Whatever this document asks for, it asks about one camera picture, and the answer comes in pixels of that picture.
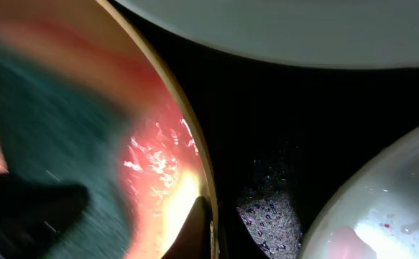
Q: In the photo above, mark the yellow plate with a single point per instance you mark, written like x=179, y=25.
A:
x=163, y=167

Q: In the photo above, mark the round black tray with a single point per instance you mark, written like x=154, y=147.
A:
x=273, y=128

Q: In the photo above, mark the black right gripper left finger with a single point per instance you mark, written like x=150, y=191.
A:
x=194, y=238

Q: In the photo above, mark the light green plate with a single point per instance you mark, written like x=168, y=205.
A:
x=359, y=34
x=375, y=214

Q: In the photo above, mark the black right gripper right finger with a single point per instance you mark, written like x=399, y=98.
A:
x=273, y=225

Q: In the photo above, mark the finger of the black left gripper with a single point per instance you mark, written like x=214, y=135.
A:
x=33, y=217

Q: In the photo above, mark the green yellow sponge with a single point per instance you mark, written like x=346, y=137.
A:
x=54, y=131

